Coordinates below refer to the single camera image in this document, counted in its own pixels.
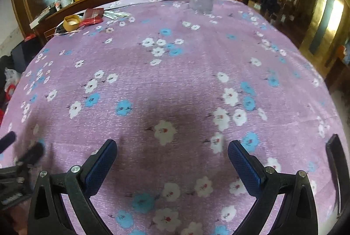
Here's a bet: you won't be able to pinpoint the black chair back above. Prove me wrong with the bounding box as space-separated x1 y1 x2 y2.
325 134 350 218

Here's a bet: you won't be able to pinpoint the wooden staircase railing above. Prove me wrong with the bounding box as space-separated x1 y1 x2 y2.
279 0 318 30

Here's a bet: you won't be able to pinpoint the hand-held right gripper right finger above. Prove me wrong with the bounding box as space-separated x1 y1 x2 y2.
227 140 319 235

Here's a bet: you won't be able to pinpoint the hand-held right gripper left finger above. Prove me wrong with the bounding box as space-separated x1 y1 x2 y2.
28 139 118 235

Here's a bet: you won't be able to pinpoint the black flat fan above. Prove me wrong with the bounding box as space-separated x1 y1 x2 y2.
55 24 81 35

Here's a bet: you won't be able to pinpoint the golden door frame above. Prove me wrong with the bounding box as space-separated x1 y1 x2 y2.
299 0 345 66

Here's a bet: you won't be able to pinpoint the black bag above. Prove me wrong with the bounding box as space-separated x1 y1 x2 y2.
11 37 41 74

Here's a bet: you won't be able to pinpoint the purple floral tablecloth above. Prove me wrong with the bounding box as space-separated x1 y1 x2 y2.
0 0 345 235

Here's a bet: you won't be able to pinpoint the clear plastic bag on sofa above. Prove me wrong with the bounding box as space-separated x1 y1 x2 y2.
4 68 22 95

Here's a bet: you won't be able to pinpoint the silver foil packets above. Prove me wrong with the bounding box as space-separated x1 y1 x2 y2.
103 11 132 19

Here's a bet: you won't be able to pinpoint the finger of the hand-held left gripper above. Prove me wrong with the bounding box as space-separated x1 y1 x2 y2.
15 141 46 168
0 131 17 154

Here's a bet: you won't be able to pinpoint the yellow tape roll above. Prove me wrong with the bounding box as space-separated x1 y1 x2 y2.
64 15 81 32

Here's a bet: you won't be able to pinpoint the black sofa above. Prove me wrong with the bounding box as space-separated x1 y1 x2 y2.
0 55 17 115

